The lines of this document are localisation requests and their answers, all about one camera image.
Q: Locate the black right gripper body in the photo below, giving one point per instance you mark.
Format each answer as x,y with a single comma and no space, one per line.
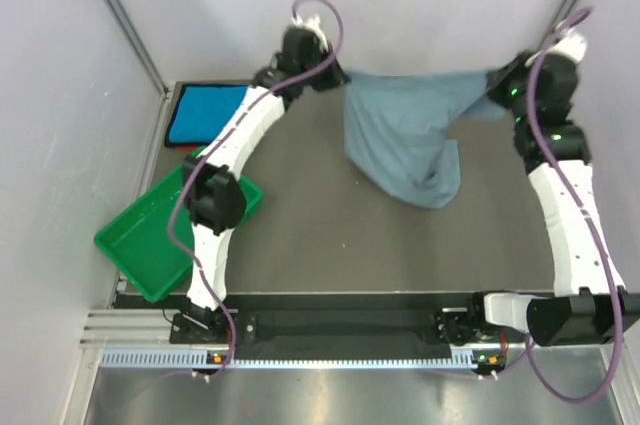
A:
507,89

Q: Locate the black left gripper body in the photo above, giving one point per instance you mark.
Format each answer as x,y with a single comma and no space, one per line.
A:
325,80

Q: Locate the light blue t-shirt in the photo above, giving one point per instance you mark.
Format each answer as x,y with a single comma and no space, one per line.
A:
396,130

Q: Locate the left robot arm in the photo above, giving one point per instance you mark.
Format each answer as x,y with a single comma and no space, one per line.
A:
262,106

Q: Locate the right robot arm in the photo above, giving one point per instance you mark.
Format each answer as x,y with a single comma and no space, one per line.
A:
580,310

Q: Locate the folded bright blue t-shirt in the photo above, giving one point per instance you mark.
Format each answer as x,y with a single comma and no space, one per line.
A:
210,112

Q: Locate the folded black t-shirt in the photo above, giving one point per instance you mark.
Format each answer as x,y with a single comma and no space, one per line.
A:
172,115

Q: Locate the green plastic tray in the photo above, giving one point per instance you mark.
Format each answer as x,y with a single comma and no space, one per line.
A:
138,244

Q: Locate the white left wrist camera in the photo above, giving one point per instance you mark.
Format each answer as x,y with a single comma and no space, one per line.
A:
313,24

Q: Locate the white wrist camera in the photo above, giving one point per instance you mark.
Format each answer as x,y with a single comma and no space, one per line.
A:
571,45
313,24

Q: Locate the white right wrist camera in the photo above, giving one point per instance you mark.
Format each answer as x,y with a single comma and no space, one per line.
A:
571,45

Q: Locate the left aluminium corner post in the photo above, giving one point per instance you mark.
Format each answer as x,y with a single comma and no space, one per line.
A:
136,44

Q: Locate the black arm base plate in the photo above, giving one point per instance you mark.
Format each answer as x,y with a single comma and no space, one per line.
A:
258,326

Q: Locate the aluminium frame rail front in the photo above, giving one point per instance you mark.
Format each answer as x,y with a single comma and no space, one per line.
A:
149,328

